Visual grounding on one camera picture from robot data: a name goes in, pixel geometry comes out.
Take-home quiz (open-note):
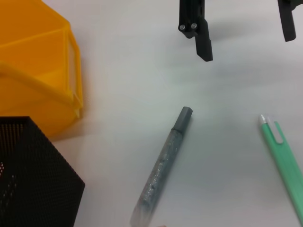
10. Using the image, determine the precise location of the green pen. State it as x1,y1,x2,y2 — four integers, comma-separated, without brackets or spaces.
258,114,303,219

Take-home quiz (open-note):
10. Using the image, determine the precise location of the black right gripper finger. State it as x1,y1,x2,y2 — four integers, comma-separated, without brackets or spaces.
277,0,297,43
178,0,214,62

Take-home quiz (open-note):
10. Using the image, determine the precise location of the black mesh pen holder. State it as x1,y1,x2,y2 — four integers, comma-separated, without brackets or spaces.
0,115,86,227

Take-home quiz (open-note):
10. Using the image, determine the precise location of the grey glitter pen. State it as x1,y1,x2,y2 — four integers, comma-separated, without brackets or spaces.
129,106,194,227

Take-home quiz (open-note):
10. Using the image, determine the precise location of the yellow plastic bin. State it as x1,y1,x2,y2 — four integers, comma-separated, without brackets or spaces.
0,0,83,142

